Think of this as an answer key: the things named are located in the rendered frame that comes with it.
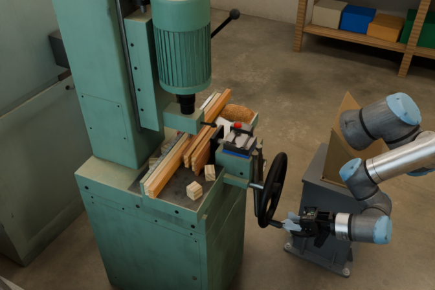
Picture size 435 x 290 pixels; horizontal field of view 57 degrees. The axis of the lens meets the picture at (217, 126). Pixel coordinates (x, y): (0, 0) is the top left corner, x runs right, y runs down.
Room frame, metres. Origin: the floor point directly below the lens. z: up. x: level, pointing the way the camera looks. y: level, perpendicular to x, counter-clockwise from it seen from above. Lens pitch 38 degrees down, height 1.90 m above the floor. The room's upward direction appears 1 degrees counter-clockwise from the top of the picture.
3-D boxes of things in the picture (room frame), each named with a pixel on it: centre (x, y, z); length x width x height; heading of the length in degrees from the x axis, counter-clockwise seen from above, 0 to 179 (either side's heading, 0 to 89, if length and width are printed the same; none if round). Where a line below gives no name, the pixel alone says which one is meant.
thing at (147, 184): (1.18, 0.11, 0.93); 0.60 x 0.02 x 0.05; 156
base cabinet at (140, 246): (1.20, 0.22, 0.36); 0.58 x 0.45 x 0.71; 66
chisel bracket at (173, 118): (1.16, 0.12, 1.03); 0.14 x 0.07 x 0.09; 66
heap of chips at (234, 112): (1.36, -0.09, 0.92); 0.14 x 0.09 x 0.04; 66
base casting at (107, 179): (1.20, 0.22, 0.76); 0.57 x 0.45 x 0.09; 66
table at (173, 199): (1.13, 0.00, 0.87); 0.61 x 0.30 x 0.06; 156
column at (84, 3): (1.27, 0.37, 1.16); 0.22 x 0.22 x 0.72; 66
